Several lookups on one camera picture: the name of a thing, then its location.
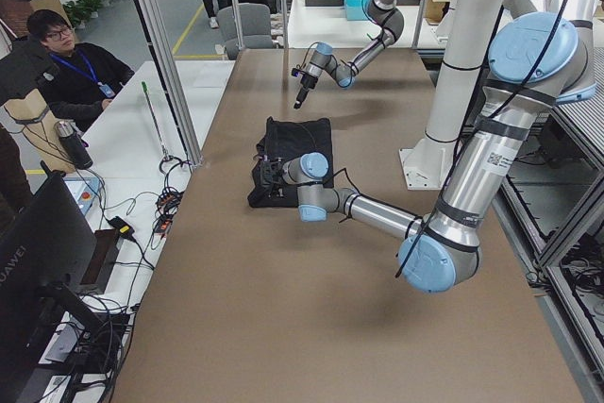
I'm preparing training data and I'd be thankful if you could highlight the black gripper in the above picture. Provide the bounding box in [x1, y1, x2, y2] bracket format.
[260, 160, 285, 191]
[292, 64, 321, 109]

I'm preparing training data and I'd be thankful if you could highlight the black t-shirt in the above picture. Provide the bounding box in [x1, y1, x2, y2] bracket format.
[247, 117, 334, 208]

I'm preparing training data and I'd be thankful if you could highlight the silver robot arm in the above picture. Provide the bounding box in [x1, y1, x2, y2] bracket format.
[254, 0, 596, 293]
[287, 0, 423, 109]

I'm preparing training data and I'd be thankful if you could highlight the grey office chair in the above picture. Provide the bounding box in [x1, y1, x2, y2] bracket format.
[217, 3, 275, 60]

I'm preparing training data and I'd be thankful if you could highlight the blue plastic bin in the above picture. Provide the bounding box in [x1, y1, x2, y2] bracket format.
[344, 0, 371, 22]

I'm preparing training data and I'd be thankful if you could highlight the blue teach pendant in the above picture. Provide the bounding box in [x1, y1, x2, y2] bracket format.
[63, 176, 100, 215]

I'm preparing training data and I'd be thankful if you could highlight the dark grey thermos bottle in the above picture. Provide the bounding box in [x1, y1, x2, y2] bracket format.
[55, 120, 93, 170]

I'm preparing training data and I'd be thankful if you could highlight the black computer monitor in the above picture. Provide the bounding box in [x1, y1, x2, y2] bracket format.
[1, 172, 104, 402]

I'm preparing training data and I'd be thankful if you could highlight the green handled metal rod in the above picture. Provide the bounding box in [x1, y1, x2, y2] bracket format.
[141, 81, 171, 162]

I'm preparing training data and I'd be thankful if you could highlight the aluminium frame post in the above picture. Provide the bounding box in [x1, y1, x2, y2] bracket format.
[133, 0, 203, 170]

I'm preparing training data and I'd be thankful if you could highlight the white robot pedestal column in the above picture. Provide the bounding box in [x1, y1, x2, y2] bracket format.
[399, 0, 502, 190]

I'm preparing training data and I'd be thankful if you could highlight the seated person with lanyard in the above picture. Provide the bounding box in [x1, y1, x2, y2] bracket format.
[26, 9, 134, 132]

